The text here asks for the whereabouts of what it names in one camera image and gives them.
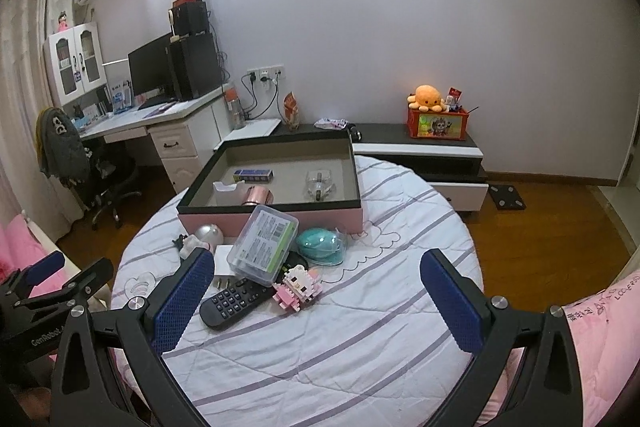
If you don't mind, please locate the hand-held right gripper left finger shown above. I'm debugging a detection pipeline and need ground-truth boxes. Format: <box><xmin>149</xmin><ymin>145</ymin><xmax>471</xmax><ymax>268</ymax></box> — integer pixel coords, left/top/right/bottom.
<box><xmin>50</xmin><ymin>248</ymin><xmax>216</xmax><ymax>427</ymax></box>

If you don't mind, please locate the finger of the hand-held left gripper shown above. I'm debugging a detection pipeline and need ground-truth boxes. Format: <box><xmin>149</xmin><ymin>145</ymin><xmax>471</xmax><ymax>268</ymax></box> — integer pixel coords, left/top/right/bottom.
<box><xmin>17</xmin><ymin>251</ymin><xmax>66</xmax><ymax>294</ymax></box>
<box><xmin>12</xmin><ymin>257</ymin><xmax>115</xmax><ymax>314</ymax></box>

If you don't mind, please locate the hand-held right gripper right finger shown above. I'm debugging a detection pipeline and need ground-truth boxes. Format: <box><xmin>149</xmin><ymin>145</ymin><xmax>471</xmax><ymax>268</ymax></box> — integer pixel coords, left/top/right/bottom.
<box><xmin>419</xmin><ymin>249</ymin><xmax>589</xmax><ymax>427</ymax></box>

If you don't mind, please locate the black remote control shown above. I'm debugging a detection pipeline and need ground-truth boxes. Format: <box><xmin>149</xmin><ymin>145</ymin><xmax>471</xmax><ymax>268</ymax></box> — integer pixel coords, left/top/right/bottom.
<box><xmin>200</xmin><ymin>279</ymin><xmax>273</xmax><ymax>331</ymax></box>

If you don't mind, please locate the clear plastic case green label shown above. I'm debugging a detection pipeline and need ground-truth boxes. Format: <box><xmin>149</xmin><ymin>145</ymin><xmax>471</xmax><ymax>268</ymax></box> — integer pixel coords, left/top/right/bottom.
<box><xmin>226</xmin><ymin>205</ymin><xmax>300</xmax><ymax>286</ymax></box>

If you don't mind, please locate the pink block toy figure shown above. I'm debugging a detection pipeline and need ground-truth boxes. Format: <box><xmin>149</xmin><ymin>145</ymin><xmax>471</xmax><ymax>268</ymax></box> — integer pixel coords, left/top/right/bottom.
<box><xmin>272</xmin><ymin>268</ymin><xmax>321</xmax><ymax>316</ymax></box>

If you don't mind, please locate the pink and black storage box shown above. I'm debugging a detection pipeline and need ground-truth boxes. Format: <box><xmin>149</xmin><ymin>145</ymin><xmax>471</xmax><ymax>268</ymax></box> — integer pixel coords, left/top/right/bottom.
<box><xmin>176</xmin><ymin>130</ymin><xmax>363</xmax><ymax>244</ymax></box>

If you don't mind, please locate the teal computer mouse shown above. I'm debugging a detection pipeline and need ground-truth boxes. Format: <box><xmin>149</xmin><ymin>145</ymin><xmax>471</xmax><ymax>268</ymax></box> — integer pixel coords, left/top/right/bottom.
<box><xmin>295</xmin><ymin>228</ymin><xmax>348</xmax><ymax>266</ymax></box>

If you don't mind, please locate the pink bedding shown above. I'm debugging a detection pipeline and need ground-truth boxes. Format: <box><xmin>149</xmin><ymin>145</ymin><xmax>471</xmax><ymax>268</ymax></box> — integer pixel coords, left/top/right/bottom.
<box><xmin>0</xmin><ymin>213</ymin><xmax>66</xmax><ymax>278</ymax></box>

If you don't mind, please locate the white plug adapter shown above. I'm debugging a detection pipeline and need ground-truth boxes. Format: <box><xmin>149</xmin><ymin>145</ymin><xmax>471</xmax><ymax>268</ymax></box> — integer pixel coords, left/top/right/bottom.
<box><xmin>212</xmin><ymin>244</ymin><xmax>236</xmax><ymax>290</ymax></box>

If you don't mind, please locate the small black white trinket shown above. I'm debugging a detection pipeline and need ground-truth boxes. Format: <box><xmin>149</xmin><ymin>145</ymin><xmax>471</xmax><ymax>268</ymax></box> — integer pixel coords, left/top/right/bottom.
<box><xmin>172</xmin><ymin>233</ymin><xmax>201</xmax><ymax>258</ymax></box>

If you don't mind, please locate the silver dome lamp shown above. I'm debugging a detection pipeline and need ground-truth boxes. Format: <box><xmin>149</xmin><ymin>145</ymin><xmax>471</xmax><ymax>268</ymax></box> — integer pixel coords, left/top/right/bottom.
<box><xmin>192</xmin><ymin>224</ymin><xmax>224</xmax><ymax>253</ymax></box>

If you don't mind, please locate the black office chair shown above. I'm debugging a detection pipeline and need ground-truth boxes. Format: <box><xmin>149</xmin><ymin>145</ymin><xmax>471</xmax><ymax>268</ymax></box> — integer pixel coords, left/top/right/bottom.
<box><xmin>37</xmin><ymin>107</ymin><xmax>143</xmax><ymax>228</ymax></box>

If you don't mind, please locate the white tape holder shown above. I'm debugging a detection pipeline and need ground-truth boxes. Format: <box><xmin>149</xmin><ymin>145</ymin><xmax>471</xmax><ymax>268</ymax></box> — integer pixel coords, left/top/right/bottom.
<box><xmin>212</xmin><ymin>181</ymin><xmax>241</xmax><ymax>206</ymax></box>

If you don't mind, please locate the black floor scale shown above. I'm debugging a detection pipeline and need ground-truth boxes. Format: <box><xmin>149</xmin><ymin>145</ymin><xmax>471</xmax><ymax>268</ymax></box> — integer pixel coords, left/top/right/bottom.
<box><xmin>487</xmin><ymin>183</ymin><xmax>527</xmax><ymax>211</ymax></box>

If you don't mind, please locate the grey jacket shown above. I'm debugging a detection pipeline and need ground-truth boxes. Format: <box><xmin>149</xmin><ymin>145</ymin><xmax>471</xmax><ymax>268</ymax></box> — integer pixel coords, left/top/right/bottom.
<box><xmin>35</xmin><ymin>107</ymin><xmax>88</xmax><ymax>180</ymax></box>

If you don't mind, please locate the pink metallic cylinder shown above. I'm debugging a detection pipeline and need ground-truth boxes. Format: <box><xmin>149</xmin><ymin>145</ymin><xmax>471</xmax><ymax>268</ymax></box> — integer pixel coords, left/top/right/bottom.
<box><xmin>243</xmin><ymin>187</ymin><xmax>275</xmax><ymax>208</ymax></box>

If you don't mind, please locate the small blue box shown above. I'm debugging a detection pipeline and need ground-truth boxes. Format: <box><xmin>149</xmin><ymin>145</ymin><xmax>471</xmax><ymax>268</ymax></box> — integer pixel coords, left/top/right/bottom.
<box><xmin>233</xmin><ymin>168</ymin><xmax>275</xmax><ymax>184</ymax></box>

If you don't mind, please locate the black and white tv cabinet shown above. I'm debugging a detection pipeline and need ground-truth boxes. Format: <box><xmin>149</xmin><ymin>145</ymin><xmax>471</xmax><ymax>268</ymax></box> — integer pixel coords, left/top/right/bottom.
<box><xmin>272</xmin><ymin>123</ymin><xmax>490</xmax><ymax>214</ymax></box>

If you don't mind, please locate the pink printed blanket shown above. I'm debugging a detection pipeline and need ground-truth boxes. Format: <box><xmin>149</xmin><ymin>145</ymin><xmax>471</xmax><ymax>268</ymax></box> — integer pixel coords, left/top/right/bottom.
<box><xmin>470</xmin><ymin>272</ymin><xmax>640</xmax><ymax>427</ymax></box>

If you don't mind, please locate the white desk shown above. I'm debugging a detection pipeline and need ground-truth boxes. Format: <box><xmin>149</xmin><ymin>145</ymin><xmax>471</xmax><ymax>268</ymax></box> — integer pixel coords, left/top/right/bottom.
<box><xmin>75</xmin><ymin>83</ymin><xmax>236</xmax><ymax>195</ymax></box>

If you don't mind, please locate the glass ashtray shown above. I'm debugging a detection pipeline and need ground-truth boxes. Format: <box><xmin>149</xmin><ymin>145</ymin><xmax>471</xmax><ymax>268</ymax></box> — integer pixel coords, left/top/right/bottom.
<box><xmin>304</xmin><ymin>170</ymin><xmax>335</xmax><ymax>200</ymax></box>

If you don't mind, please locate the red printed box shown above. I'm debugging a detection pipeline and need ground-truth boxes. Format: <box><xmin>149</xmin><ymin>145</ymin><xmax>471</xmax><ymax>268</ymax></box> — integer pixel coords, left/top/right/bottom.
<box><xmin>407</xmin><ymin>105</ymin><xmax>469</xmax><ymax>139</ymax></box>

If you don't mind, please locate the blue box on desk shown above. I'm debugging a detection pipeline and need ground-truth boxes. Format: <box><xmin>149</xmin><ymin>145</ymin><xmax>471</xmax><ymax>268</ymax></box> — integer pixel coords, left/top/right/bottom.
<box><xmin>111</xmin><ymin>79</ymin><xmax>132</xmax><ymax>114</ymax></box>

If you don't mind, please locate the white flat board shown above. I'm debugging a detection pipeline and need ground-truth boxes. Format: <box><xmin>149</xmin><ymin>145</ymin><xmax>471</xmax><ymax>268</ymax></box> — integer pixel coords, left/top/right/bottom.
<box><xmin>214</xmin><ymin>118</ymin><xmax>282</xmax><ymax>151</ymax></box>

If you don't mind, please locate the black keyboard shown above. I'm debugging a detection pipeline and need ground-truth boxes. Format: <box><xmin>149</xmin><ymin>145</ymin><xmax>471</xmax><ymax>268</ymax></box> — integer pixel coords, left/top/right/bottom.
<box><xmin>137</xmin><ymin>94</ymin><xmax>176</xmax><ymax>110</ymax></box>

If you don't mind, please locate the cream curtain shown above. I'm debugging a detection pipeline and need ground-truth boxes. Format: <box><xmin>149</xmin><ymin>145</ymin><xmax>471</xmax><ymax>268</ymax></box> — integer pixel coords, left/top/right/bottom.
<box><xmin>0</xmin><ymin>0</ymin><xmax>76</xmax><ymax>228</ymax></box>

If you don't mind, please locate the clear bottle orange lid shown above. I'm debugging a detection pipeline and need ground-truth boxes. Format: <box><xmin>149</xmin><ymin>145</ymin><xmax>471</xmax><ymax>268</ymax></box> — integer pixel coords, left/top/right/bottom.
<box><xmin>227</xmin><ymin>89</ymin><xmax>247</xmax><ymax>130</ymax></box>

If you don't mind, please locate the white glass door cabinet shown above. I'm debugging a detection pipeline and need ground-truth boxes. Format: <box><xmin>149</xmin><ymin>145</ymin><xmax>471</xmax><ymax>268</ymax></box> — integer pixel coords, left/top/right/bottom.
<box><xmin>42</xmin><ymin>22</ymin><xmax>108</xmax><ymax>108</ymax></box>

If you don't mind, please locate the orange octopus plush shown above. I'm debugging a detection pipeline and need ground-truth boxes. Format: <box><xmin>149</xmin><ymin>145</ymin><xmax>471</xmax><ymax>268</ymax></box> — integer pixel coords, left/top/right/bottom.
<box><xmin>406</xmin><ymin>85</ymin><xmax>448</xmax><ymax>112</ymax></box>

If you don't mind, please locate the orange snack bag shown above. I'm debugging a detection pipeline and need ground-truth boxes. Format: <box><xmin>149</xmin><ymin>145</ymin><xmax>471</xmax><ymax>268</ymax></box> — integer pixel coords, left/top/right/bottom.
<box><xmin>283</xmin><ymin>92</ymin><xmax>302</xmax><ymax>131</ymax></box>

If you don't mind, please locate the black computer monitor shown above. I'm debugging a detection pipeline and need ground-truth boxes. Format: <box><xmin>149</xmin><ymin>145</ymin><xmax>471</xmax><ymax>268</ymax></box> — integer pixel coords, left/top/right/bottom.
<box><xmin>127</xmin><ymin>33</ymin><xmax>173</xmax><ymax>100</ymax></box>

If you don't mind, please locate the black computer tower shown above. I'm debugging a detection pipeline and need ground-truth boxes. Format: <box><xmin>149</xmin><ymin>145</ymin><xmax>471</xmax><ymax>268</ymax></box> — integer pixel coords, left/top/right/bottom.
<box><xmin>167</xmin><ymin>32</ymin><xmax>223</xmax><ymax>102</ymax></box>

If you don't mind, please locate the black power cable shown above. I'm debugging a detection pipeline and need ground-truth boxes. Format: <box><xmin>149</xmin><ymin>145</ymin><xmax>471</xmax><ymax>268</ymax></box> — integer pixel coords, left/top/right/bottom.
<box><xmin>242</xmin><ymin>74</ymin><xmax>281</xmax><ymax>120</ymax></box>

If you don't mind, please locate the white wall power strip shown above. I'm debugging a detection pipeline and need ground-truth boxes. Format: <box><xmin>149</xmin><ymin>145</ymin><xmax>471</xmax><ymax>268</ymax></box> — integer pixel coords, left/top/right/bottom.
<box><xmin>246</xmin><ymin>66</ymin><xmax>286</xmax><ymax>80</ymax></box>

